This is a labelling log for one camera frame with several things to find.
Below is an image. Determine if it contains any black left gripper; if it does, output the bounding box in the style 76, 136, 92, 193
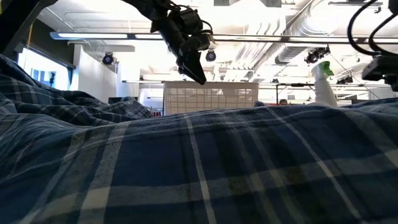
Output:
150, 9, 208, 85

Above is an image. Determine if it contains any blue plaid shirt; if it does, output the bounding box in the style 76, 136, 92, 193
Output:
0, 54, 398, 224

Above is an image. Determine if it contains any white laundry basket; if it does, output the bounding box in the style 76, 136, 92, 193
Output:
163, 81, 259, 116

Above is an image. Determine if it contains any white spray bottle green trigger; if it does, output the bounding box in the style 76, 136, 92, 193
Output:
310, 61, 338, 107

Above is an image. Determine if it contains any black track light cluster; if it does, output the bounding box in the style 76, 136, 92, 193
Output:
304, 45, 331, 65

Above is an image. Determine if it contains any black monitor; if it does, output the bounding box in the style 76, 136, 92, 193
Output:
108, 96, 137, 105

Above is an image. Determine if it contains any long ceiling light bar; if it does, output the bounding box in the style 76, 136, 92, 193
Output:
49, 30, 398, 44

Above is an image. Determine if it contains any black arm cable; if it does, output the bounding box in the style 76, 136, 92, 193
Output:
368, 14, 398, 54
347, 0, 382, 57

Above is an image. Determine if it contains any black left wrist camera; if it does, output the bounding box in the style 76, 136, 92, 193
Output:
174, 7, 215, 52

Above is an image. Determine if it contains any black metal table frame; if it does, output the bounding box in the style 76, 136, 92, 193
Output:
275, 82, 315, 106

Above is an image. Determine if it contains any silver ventilation duct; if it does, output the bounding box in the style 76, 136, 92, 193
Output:
275, 0, 352, 65

